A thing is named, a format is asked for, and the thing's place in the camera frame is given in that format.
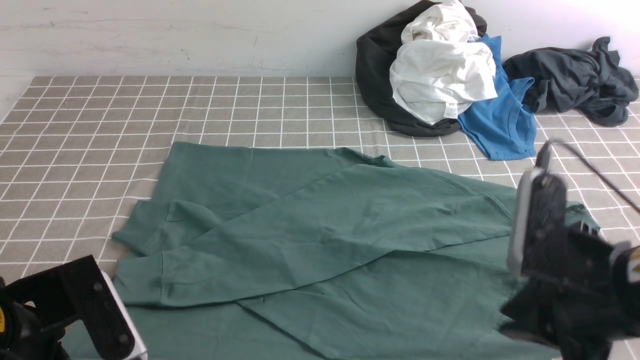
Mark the grey checkered tablecloth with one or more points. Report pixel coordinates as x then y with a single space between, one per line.
78 152

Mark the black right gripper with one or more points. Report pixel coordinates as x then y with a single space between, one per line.
580 293

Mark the black garment in pile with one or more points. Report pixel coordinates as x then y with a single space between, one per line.
376 50

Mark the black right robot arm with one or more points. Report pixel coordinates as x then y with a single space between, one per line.
581 293

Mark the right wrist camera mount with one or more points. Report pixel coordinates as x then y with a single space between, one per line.
538 220

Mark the blue t-shirt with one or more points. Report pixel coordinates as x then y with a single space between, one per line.
503 127

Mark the white crumpled shirt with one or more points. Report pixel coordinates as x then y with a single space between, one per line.
442 67

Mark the green long-sleeve top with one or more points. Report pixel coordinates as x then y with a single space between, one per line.
318 254

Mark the dark grey crumpled garment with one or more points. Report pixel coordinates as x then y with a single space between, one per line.
589 81

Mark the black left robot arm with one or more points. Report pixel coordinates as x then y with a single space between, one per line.
22 336

